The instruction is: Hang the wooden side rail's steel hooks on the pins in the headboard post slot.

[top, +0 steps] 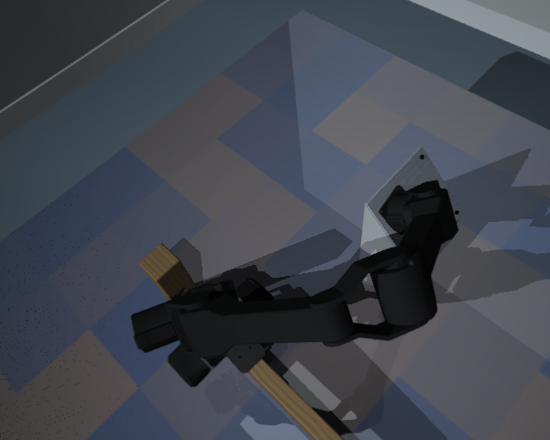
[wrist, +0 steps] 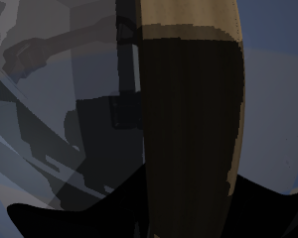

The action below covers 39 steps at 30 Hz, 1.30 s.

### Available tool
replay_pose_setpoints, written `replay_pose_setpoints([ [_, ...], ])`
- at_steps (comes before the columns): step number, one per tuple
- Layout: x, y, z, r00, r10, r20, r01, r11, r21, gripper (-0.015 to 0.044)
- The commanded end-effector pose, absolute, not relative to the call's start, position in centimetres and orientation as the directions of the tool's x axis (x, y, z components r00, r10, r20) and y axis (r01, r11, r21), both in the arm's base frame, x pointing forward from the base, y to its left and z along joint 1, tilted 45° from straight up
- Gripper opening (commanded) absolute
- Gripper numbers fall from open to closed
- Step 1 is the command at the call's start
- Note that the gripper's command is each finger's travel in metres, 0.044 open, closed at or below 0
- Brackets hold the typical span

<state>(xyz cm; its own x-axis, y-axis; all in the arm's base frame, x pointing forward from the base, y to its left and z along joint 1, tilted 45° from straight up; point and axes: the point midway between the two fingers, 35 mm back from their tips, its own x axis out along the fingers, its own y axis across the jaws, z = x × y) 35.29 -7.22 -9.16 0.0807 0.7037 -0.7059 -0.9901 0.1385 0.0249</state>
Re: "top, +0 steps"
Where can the wooden side rail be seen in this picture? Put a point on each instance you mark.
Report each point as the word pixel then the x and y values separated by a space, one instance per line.
pixel 292 402

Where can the wooden post with slot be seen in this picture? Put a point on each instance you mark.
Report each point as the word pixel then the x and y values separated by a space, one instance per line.
pixel 168 273

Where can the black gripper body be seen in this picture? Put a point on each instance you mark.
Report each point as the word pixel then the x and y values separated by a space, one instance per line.
pixel 193 369

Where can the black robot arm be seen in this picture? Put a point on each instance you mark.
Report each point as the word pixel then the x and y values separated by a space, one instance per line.
pixel 211 321

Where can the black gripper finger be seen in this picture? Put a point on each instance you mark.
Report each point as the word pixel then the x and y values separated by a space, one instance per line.
pixel 217 360

